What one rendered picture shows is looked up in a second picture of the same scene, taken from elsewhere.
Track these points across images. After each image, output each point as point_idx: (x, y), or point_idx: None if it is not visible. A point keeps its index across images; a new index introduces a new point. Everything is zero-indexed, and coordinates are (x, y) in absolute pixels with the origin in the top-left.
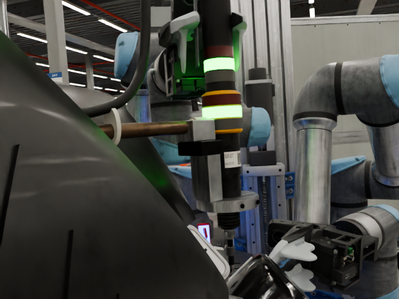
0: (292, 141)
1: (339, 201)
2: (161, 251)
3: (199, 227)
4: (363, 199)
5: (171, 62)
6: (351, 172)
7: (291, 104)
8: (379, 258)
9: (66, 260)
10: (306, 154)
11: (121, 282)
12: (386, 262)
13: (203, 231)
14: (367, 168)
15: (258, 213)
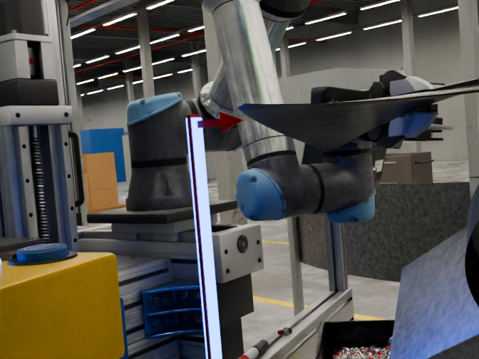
0: (55, 75)
1: (163, 156)
2: None
3: (193, 120)
4: (186, 152)
5: None
6: (175, 112)
7: (50, 12)
8: (367, 149)
9: None
10: (252, 33)
11: None
12: (371, 154)
13: (214, 119)
14: (193, 106)
15: (33, 195)
